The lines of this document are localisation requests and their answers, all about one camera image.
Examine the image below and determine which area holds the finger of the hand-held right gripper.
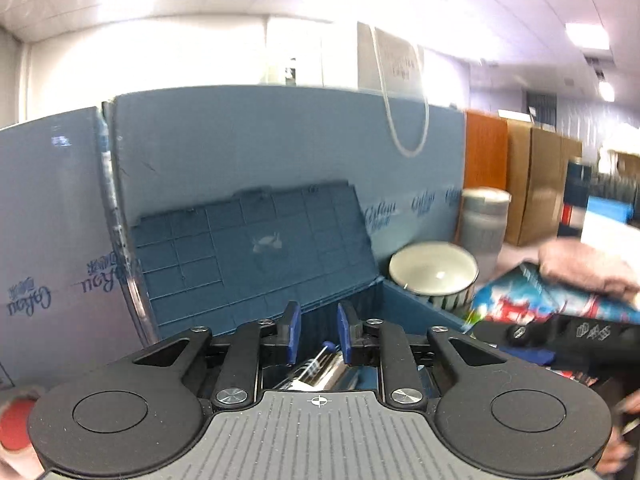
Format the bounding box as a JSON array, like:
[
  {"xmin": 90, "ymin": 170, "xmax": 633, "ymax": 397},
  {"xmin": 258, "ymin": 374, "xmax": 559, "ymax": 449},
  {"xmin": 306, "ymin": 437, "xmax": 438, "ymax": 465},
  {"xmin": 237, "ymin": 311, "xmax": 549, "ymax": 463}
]
[{"xmin": 470, "ymin": 315, "xmax": 564, "ymax": 366}]

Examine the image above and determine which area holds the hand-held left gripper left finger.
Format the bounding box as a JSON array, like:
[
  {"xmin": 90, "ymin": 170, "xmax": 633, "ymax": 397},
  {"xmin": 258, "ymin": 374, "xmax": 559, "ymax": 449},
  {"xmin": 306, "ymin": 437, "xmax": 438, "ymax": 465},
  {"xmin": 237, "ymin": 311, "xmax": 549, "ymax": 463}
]
[{"xmin": 122, "ymin": 302, "xmax": 301, "ymax": 408}]

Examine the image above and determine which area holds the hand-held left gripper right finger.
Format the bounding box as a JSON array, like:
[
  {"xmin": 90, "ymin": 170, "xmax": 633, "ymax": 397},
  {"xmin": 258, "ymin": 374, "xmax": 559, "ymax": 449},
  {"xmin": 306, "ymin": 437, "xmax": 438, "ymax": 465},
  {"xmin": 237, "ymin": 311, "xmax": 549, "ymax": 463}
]
[{"xmin": 337, "ymin": 302, "xmax": 521, "ymax": 408}]

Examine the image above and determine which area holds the silver pen-like tool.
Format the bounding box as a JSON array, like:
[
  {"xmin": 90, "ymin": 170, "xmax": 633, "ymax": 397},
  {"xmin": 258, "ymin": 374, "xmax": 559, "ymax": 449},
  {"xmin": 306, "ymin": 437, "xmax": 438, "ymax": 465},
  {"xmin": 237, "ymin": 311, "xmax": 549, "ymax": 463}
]
[{"xmin": 272, "ymin": 341, "xmax": 337, "ymax": 390}]

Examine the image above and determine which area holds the colourful printed package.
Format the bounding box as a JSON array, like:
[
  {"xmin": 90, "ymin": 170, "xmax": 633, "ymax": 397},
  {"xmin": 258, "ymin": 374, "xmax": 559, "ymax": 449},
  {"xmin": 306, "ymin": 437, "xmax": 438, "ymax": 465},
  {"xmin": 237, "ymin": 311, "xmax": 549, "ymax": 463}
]
[{"xmin": 462, "ymin": 262, "xmax": 640, "ymax": 342}]

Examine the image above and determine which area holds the chrome cylinder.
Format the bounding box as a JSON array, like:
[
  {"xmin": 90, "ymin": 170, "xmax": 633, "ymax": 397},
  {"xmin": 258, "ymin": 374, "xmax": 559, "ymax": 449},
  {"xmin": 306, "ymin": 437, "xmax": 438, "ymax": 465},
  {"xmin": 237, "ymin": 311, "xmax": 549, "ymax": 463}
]
[{"xmin": 309, "ymin": 354, "xmax": 362, "ymax": 391}]

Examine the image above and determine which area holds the blue plastic storage box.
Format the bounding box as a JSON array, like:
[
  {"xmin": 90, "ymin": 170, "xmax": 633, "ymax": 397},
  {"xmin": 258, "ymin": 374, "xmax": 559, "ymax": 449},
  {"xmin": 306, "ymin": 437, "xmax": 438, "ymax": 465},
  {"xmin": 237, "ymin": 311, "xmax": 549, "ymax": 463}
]
[{"xmin": 132, "ymin": 179, "xmax": 472, "ymax": 392}]

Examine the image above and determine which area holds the person's right hand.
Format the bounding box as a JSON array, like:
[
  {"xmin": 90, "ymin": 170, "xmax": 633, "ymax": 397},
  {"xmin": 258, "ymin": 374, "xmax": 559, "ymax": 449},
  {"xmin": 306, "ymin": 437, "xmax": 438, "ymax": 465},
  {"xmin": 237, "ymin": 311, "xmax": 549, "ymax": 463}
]
[{"xmin": 539, "ymin": 239, "xmax": 640, "ymax": 307}]

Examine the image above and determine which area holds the white bowl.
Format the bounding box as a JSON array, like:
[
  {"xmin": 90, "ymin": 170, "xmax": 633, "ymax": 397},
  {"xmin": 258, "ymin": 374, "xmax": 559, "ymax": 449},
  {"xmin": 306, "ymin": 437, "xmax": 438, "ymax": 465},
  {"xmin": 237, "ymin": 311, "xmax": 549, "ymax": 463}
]
[{"xmin": 388, "ymin": 241, "xmax": 480, "ymax": 312}]

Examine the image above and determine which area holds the grey ribbed plastic container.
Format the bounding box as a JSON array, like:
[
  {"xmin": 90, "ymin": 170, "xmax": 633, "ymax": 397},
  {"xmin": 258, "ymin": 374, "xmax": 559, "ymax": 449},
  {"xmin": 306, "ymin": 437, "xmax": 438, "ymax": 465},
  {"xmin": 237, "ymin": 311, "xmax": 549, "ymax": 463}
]
[{"xmin": 454, "ymin": 187, "xmax": 513, "ymax": 272}]

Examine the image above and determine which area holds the brown cardboard box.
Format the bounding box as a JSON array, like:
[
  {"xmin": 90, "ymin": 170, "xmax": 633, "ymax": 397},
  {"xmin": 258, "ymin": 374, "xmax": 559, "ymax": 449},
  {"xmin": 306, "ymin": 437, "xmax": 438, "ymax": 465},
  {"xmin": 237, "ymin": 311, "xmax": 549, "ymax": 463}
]
[{"xmin": 504, "ymin": 119, "xmax": 584, "ymax": 247}]

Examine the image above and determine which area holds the left blue foam board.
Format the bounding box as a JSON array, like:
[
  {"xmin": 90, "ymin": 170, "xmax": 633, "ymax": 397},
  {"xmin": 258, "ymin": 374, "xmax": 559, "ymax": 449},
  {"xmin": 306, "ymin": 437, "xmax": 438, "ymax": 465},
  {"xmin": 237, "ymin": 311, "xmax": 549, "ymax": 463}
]
[{"xmin": 0, "ymin": 107, "xmax": 162, "ymax": 397}]

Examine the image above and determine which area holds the white paper bag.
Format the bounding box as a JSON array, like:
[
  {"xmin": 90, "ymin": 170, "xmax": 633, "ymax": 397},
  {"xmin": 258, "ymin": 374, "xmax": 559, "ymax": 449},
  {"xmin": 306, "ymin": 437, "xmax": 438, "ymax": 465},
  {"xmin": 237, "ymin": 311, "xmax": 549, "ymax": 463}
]
[{"xmin": 357, "ymin": 22, "xmax": 431, "ymax": 156}]

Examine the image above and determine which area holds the white cabinet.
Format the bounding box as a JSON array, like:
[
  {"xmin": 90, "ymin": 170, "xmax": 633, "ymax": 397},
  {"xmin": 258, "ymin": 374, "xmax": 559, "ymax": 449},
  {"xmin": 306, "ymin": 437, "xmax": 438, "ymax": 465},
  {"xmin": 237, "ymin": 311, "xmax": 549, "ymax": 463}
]
[{"xmin": 266, "ymin": 16, "xmax": 361, "ymax": 89}]

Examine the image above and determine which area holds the red round object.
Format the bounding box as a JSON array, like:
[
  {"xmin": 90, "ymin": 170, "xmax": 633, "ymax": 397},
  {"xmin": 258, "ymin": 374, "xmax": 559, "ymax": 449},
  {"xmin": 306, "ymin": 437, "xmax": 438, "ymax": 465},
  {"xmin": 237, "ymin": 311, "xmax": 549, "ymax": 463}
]
[{"xmin": 0, "ymin": 385, "xmax": 47, "ymax": 477}]

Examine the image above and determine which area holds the dark wall vent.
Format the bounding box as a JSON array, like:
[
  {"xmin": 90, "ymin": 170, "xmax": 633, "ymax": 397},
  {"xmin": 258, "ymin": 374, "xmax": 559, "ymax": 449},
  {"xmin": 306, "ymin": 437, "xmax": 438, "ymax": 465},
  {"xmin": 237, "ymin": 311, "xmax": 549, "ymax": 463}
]
[{"xmin": 524, "ymin": 90, "xmax": 558, "ymax": 127}]

